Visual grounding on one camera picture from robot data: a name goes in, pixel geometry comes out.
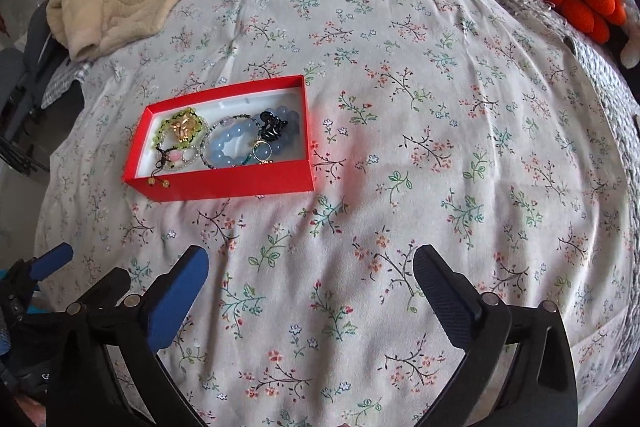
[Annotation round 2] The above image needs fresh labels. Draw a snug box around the purple teal bead charm bracelet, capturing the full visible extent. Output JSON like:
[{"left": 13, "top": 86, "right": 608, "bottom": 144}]
[{"left": 201, "top": 113, "right": 262, "bottom": 168}]

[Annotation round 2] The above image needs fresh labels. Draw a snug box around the light blue bead bracelet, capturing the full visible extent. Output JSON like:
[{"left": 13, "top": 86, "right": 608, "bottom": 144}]
[{"left": 210, "top": 106, "right": 304, "bottom": 170}]

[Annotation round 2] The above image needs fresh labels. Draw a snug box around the green bead bracelet gold pendant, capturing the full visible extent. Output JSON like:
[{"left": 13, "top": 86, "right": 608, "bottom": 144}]
[{"left": 145, "top": 107, "right": 210, "bottom": 186}]

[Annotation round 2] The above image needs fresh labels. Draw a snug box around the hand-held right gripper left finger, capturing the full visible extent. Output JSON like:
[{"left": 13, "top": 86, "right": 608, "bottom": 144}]
[{"left": 47, "top": 245, "right": 210, "bottom": 427}]

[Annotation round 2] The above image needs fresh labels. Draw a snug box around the gold heart ring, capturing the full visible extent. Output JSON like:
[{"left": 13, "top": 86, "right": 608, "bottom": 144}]
[{"left": 251, "top": 138, "right": 275, "bottom": 164}]

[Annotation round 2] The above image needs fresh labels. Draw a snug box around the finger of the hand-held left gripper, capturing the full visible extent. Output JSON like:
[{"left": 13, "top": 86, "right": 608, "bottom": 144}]
[{"left": 10, "top": 243, "right": 73, "bottom": 303}]

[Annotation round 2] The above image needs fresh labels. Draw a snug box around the red jewelry box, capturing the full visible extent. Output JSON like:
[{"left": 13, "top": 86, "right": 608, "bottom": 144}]
[{"left": 122, "top": 74, "right": 316, "bottom": 204}]

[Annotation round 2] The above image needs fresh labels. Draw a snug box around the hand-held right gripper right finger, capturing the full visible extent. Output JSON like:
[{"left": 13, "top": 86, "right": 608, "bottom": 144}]
[{"left": 412, "top": 244, "right": 578, "bottom": 427}]

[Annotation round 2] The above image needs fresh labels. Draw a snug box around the floral bed sheet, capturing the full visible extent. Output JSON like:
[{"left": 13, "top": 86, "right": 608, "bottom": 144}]
[{"left": 35, "top": 0, "right": 636, "bottom": 427}]

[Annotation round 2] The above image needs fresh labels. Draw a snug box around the black flower ring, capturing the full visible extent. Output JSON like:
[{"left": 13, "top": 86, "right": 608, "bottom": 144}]
[{"left": 259, "top": 111, "right": 290, "bottom": 144}]

